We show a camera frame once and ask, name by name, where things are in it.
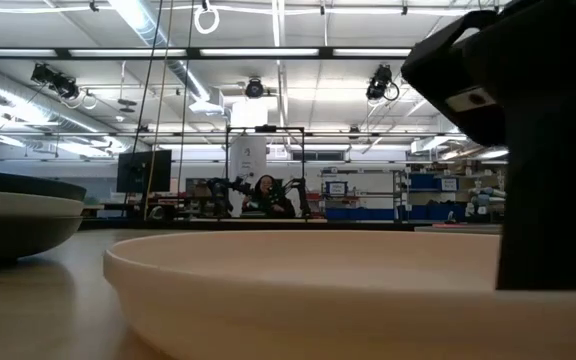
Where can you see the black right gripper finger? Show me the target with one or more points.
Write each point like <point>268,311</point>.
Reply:
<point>553,225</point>

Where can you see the beige plastic plate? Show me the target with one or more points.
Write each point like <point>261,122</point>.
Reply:
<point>293,310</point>

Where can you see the cream plate with dark rim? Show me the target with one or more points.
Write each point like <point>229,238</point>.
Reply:
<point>28,187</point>

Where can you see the dark green plastic plate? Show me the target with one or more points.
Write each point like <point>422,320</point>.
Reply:
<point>13,237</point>

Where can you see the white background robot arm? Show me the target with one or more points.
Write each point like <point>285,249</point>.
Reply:
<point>488,192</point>

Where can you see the black background robot arm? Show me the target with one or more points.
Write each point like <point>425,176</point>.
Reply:
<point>218,192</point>
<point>304,195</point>

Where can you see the grey plastic plate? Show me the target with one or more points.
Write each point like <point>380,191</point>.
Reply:
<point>458,230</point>

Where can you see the blue storage bin row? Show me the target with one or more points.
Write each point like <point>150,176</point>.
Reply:
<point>433,212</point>
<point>358,214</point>

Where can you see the metal shelf rack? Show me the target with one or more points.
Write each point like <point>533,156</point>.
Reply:
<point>401,200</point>

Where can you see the blue framed sign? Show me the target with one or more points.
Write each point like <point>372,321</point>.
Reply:
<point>338,188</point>

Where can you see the white pillar banner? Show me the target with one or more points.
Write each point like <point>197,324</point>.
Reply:
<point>248,155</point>

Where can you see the black computer monitor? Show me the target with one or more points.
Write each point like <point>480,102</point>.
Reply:
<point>138,172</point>

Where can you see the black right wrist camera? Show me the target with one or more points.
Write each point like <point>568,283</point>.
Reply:
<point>448,75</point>

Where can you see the black ceiling camera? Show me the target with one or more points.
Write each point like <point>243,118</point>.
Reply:
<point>379,82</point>
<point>254,88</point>
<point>53,79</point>

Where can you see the black aluminium table frame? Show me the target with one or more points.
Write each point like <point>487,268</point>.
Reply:
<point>343,226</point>

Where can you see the black overhead frame bar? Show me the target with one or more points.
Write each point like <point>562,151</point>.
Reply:
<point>193,53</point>

